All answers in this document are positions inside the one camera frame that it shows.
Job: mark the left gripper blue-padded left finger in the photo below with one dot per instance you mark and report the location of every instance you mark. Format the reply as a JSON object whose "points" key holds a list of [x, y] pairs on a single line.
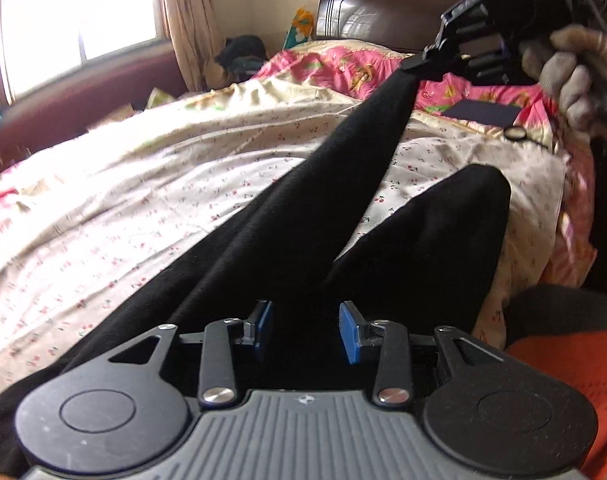
{"points": [[257, 334]]}

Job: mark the dark blue notebook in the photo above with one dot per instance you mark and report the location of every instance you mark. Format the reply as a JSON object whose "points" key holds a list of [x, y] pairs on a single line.
{"points": [[485, 113]]}

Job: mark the pink floral quilt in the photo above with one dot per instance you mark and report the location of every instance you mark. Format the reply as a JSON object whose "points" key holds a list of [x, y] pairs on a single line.
{"points": [[356, 68]]}

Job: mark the dark wooden headboard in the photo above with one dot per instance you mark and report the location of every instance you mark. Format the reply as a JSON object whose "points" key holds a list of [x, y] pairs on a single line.
{"points": [[406, 26]]}

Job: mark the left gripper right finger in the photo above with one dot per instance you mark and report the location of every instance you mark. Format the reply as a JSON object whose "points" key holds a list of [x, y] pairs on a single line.
{"points": [[362, 339]]}

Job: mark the dark clothes pile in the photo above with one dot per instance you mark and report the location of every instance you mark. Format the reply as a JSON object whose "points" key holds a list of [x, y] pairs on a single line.
{"points": [[242, 57]]}

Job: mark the black pants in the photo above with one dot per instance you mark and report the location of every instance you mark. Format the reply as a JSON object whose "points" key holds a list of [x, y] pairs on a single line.
{"points": [[296, 244]]}

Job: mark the right hand in grey glove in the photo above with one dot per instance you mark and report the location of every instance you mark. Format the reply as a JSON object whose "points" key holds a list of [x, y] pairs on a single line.
{"points": [[567, 81]]}

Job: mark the beige window curtain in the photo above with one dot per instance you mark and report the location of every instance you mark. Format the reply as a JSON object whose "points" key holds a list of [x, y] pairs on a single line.
{"points": [[195, 36]]}

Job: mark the floral white bed sheet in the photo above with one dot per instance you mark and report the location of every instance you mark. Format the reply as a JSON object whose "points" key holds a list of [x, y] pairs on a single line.
{"points": [[86, 223]]}

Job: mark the orange garment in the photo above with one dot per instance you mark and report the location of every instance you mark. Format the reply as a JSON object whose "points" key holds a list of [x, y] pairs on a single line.
{"points": [[579, 360]]}

